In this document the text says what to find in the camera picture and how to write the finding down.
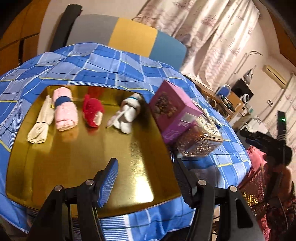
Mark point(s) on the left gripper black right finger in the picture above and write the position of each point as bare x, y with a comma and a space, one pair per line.
187, 183

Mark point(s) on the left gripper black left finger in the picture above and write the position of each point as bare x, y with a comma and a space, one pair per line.
104, 182

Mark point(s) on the red sock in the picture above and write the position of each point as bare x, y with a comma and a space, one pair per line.
93, 111

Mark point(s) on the person's right hand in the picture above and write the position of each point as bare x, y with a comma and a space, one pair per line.
283, 181

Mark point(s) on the gold tray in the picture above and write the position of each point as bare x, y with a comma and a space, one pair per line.
145, 178

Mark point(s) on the pink red blanket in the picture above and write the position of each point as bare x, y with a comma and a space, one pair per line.
253, 188

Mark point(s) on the silver embossed tissue box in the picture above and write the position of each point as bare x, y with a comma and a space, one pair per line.
202, 138

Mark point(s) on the white rolled socks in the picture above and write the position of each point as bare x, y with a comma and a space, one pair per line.
129, 110

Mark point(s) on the wooden desk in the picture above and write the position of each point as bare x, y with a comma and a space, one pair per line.
227, 106

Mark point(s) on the black monitor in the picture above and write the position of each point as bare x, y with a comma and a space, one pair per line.
242, 91

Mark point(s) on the pink cardboard box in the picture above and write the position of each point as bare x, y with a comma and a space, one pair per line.
173, 111

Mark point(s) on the pink rolled towel blue band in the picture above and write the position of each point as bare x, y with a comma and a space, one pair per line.
66, 113

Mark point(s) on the blue folding chair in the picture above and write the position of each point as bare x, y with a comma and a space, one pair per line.
224, 90

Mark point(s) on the cream rolled cloth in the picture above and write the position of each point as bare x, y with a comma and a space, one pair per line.
39, 132

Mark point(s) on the blue plaid bed sheet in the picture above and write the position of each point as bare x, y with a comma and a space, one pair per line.
99, 65

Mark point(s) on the beige patterned curtain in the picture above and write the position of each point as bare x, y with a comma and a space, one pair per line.
213, 31

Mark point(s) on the grey yellow blue headboard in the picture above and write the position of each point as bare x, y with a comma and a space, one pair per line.
119, 33

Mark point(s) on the wall air conditioner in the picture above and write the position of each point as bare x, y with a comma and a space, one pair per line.
275, 76

